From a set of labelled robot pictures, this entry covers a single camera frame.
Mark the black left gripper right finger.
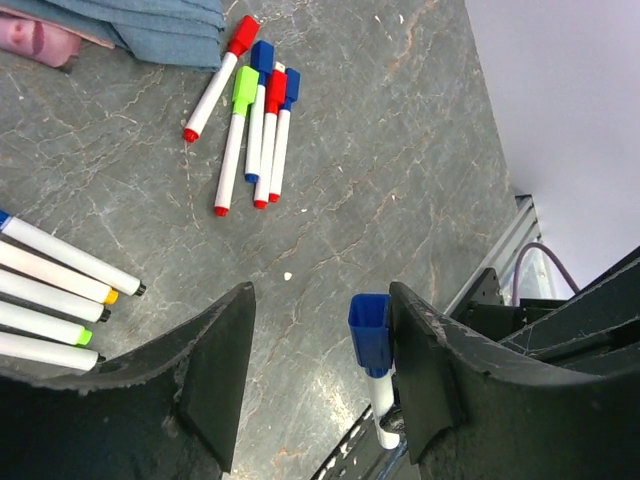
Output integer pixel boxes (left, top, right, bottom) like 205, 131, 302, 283
389, 282, 639, 479

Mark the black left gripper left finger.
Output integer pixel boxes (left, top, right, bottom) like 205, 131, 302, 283
1, 282, 256, 479

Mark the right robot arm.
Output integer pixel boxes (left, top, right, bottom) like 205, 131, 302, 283
449, 249, 639, 376

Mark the black cap marker outer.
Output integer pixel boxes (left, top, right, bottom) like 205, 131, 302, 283
1, 332, 105, 372

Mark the black cap marker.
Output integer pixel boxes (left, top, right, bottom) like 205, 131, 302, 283
0, 302, 92, 346
1, 332, 105, 372

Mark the blue cap marker left group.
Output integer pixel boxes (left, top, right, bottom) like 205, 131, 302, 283
1, 210, 147, 296

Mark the red cap marker left group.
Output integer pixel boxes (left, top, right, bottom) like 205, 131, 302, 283
1, 270, 111, 323

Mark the yellow cap marker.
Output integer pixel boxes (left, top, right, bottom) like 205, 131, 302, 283
1, 241, 119, 305

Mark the green cap marker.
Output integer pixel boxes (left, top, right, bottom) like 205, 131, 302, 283
214, 66, 259, 217

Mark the blue folded cloth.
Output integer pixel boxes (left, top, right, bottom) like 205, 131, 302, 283
0, 0, 227, 71

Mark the pink folded cloth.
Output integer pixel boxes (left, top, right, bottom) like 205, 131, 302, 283
0, 13, 116, 69

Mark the red cap marker top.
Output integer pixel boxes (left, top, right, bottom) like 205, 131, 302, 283
182, 15, 260, 143

